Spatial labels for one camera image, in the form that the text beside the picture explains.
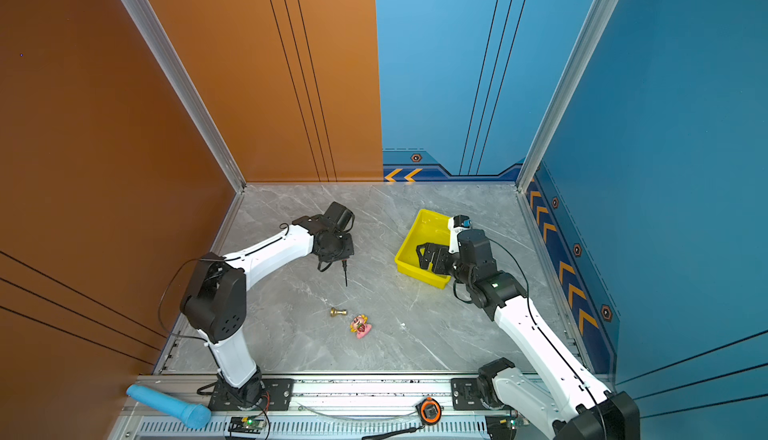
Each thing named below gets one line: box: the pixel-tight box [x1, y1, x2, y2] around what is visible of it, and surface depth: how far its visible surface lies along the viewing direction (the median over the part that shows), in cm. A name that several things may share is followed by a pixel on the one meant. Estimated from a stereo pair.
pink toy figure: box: [350, 314, 372, 339], surface depth 84 cm
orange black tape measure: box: [415, 396, 442, 425], surface depth 70 cm
